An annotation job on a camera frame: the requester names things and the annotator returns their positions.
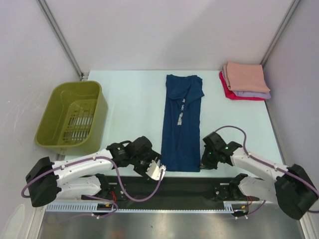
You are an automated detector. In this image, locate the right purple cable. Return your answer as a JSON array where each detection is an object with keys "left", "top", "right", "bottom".
[{"left": 214, "top": 125, "right": 319, "bottom": 219}]

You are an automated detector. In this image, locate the left aluminium frame post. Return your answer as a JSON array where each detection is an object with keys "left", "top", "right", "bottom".
[{"left": 36, "top": 0, "right": 84, "bottom": 81}]

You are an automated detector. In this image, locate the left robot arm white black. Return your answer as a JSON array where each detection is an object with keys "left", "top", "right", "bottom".
[{"left": 21, "top": 136, "right": 166, "bottom": 208}]

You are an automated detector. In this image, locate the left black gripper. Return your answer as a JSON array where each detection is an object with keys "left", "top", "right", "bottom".
[{"left": 131, "top": 149, "right": 161, "bottom": 180}]

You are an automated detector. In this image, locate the white slotted cable duct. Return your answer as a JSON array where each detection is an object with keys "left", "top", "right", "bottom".
[{"left": 46, "top": 202, "right": 247, "bottom": 214}]

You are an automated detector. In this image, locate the olive green plastic basket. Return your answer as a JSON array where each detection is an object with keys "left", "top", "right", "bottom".
[{"left": 35, "top": 81, "right": 108, "bottom": 155}]

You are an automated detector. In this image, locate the aluminium frame post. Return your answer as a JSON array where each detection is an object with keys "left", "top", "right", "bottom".
[
  {"left": 36, "top": 0, "right": 84, "bottom": 81},
  {"left": 260, "top": 0, "right": 303, "bottom": 67}
]

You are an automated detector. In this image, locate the folded pink t shirt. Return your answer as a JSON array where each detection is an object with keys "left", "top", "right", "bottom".
[{"left": 223, "top": 62, "right": 270, "bottom": 93}]

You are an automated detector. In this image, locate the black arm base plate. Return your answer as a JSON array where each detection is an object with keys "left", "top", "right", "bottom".
[{"left": 95, "top": 176, "right": 260, "bottom": 211}]

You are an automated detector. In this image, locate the folded red t shirt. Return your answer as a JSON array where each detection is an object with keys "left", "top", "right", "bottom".
[{"left": 219, "top": 71, "right": 265, "bottom": 101}]

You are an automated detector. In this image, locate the right aluminium frame post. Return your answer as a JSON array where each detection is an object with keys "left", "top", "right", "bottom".
[{"left": 260, "top": 0, "right": 303, "bottom": 67}]

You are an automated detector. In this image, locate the dark blue t shirt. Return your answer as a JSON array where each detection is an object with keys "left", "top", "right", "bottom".
[{"left": 161, "top": 75, "right": 204, "bottom": 172}]

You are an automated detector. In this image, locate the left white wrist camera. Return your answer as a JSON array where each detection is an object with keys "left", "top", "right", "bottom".
[{"left": 146, "top": 160, "right": 166, "bottom": 181}]

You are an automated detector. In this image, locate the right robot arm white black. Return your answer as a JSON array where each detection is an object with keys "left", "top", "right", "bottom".
[{"left": 201, "top": 132, "right": 319, "bottom": 220}]

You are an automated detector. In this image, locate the folded lilac t shirt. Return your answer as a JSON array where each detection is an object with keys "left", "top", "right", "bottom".
[{"left": 222, "top": 65, "right": 271, "bottom": 100}]

